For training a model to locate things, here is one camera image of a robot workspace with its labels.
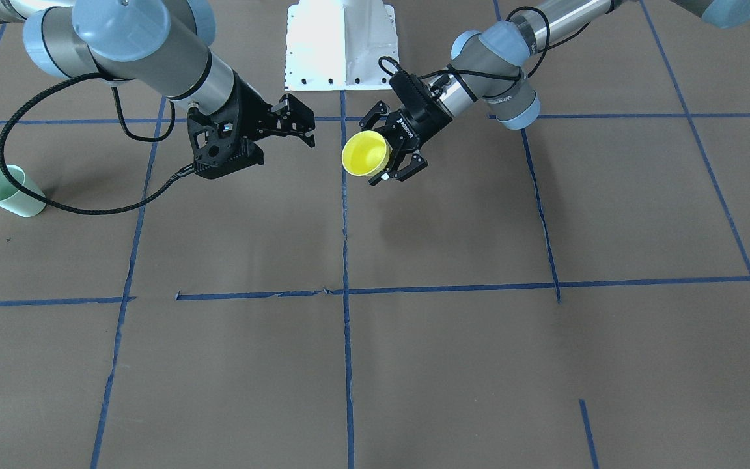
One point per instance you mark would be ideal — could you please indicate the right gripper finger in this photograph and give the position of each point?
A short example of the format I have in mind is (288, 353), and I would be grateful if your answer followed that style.
(304, 132)

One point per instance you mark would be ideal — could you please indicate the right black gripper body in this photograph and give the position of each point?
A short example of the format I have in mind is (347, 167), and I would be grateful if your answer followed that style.
(249, 106)

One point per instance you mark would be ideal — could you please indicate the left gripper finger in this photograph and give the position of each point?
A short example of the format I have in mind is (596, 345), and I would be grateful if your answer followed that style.
(416, 164)

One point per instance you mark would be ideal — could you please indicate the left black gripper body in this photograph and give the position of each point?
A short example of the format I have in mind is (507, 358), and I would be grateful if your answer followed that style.
(424, 119)

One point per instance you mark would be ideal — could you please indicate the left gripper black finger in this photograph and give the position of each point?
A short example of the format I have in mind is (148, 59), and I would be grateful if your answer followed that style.
(378, 111)

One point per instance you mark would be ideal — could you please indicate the yellow plastic cup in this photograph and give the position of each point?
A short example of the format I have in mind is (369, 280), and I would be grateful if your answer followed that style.
(366, 154)

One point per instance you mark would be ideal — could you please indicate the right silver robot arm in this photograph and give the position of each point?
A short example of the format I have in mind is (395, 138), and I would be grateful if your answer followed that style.
(167, 46)

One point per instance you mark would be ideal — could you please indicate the green plastic cup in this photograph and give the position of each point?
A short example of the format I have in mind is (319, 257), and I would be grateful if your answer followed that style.
(17, 202)

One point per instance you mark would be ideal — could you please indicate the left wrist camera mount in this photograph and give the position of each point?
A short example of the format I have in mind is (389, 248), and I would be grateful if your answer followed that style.
(412, 92)

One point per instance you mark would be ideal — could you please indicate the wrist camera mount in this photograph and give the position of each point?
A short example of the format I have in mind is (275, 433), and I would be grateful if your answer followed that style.
(412, 92)
(224, 142)

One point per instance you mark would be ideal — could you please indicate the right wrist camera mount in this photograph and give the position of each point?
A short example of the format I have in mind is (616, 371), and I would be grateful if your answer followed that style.
(224, 142)

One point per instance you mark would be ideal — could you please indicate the white camera mast pillar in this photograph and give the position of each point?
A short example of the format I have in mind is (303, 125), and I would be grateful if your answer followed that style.
(335, 45)

